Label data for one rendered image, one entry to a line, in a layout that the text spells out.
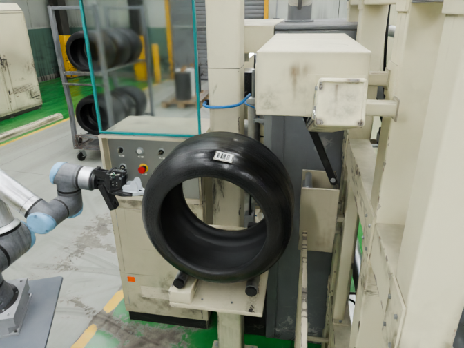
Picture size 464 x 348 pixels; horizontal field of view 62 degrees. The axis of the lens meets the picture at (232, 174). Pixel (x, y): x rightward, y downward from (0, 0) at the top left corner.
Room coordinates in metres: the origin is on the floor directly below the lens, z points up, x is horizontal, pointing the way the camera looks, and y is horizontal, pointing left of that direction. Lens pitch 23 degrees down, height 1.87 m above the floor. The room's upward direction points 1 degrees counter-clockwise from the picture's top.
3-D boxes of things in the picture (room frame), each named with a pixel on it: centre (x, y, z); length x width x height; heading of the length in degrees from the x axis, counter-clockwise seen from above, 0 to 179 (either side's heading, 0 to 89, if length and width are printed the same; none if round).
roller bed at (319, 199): (1.48, -0.37, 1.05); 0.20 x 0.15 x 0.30; 170
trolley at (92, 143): (5.36, 1.64, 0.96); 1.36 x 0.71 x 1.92; 163
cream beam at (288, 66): (1.16, -0.23, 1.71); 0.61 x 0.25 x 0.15; 170
